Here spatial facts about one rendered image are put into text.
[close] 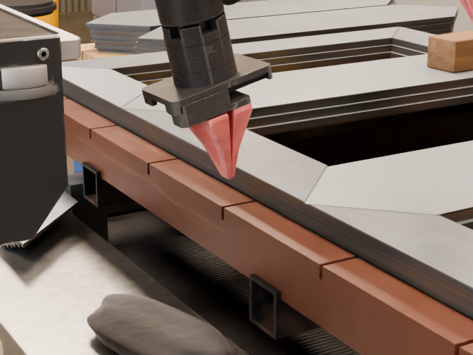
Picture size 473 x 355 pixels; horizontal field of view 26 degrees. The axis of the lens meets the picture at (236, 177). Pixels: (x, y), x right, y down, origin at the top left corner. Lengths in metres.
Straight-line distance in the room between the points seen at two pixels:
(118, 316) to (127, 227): 0.71
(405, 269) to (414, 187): 0.19
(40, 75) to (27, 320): 0.44
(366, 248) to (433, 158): 0.26
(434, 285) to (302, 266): 0.14
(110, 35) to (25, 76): 1.28
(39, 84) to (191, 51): 0.15
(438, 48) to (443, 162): 0.51
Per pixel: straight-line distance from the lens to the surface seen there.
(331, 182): 1.07
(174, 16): 0.87
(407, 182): 1.08
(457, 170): 1.13
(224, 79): 0.89
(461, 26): 6.60
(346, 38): 1.90
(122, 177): 1.30
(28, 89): 0.79
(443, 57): 1.64
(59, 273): 1.29
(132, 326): 1.08
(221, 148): 0.91
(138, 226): 1.81
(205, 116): 0.88
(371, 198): 1.03
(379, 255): 0.92
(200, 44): 0.88
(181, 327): 1.08
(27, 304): 1.22
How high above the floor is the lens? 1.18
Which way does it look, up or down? 18 degrees down
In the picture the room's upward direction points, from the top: straight up
